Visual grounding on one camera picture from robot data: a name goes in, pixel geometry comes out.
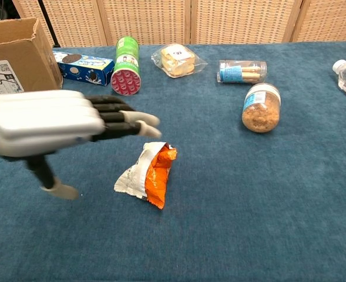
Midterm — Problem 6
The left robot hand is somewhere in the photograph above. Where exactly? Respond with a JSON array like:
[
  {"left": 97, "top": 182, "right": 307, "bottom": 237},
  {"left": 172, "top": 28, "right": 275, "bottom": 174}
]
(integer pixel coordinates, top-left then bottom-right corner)
[{"left": 0, "top": 89, "right": 163, "bottom": 201}]

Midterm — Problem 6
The orange and white snack bag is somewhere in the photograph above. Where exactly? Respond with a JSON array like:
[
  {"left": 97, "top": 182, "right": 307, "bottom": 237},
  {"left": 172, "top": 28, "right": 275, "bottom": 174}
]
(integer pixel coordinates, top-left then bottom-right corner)
[{"left": 114, "top": 141, "right": 178, "bottom": 210}]

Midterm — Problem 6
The blue cookie box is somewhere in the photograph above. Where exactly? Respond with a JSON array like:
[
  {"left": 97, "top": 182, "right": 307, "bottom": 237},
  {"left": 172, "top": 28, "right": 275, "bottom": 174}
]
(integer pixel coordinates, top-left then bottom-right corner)
[{"left": 52, "top": 50, "right": 116, "bottom": 87}]

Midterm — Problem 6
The brown cardboard box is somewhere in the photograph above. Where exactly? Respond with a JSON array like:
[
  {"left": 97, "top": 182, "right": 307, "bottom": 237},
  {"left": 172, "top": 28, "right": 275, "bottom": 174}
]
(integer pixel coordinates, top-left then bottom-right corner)
[{"left": 0, "top": 17, "right": 64, "bottom": 99}]

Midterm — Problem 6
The green chips can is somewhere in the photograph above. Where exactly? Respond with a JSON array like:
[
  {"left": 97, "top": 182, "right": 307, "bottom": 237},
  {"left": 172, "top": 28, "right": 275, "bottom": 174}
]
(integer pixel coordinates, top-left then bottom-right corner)
[{"left": 110, "top": 35, "right": 142, "bottom": 96}]

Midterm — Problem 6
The black stand pole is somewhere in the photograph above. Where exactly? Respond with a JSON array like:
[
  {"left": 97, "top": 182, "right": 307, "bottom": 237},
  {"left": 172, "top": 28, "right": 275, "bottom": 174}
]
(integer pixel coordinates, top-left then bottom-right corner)
[{"left": 37, "top": 0, "right": 61, "bottom": 48}]

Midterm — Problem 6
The bread in clear bag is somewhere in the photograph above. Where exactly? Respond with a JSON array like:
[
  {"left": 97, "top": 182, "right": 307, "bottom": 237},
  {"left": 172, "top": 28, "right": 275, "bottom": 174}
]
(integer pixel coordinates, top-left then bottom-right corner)
[{"left": 150, "top": 43, "right": 209, "bottom": 79}]

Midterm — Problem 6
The teal table cloth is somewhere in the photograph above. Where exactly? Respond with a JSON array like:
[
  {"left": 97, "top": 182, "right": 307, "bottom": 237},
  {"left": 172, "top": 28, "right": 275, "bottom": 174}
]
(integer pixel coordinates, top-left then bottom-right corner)
[{"left": 0, "top": 41, "right": 346, "bottom": 282}]

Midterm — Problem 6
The clear jar of wafer sticks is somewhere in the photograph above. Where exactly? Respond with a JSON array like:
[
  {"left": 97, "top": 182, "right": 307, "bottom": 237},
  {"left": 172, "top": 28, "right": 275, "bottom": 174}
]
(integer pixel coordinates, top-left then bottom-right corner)
[{"left": 216, "top": 59, "right": 268, "bottom": 85}]

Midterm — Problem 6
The clear jar of brown crumbs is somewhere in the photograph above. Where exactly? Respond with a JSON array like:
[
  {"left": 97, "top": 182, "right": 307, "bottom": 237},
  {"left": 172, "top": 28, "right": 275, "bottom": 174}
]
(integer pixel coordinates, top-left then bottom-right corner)
[{"left": 241, "top": 82, "right": 281, "bottom": 133}]

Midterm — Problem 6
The woven wooden folding screen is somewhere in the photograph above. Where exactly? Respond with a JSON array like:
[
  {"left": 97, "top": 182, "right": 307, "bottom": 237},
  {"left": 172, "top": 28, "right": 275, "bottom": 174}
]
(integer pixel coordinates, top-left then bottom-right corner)
[{"left": 12, "top": 0, "right": 346, "bottom": 48}]

